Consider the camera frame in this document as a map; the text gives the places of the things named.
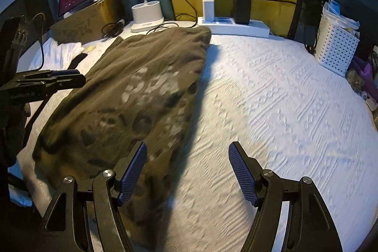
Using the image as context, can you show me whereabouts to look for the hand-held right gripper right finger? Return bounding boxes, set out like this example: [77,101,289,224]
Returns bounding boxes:
[229,141,343,252]

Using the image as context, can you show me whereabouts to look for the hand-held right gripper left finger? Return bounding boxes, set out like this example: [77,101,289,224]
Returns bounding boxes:
[43,141,147,252]

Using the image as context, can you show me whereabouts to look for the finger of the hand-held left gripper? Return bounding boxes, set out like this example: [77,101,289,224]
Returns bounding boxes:
[44,69,82,78]
[44,75,87,92]

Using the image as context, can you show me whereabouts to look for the olive brown printed t-shirt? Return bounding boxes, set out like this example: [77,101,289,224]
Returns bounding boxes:
[32,26,211,251]

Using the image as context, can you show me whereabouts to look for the white cloth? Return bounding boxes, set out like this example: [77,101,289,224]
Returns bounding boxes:
[28,39,86,75]

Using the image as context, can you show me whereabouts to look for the brown cardboard box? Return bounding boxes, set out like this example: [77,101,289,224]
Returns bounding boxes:
[50,0,125,44]

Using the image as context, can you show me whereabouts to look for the white textured blanket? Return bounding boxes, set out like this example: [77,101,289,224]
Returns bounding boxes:
[9,20,378,252]

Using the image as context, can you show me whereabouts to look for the white power strip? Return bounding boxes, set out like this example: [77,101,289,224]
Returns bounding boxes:
[197,17,271,38]

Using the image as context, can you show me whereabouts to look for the white perforated plastic basket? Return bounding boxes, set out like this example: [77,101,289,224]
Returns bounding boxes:
[314,14,360,77]

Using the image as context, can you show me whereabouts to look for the white charger plug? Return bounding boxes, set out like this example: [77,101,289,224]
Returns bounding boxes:
[202,0,215,23]

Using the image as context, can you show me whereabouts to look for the purple object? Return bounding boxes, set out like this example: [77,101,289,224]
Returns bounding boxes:
[351,56,374,84]

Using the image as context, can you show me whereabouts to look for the black charger plug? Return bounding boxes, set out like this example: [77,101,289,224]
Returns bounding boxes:
[233,0,251,25]

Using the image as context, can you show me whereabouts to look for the packets in basket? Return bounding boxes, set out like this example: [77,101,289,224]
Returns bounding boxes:
[322,0,361,34]

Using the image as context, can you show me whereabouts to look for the black braided cable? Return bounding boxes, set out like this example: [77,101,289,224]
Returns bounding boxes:
[30,13,45,69]

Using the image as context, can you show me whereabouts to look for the small black cable bundle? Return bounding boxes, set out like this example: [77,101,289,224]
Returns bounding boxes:
[102,19,126,39]

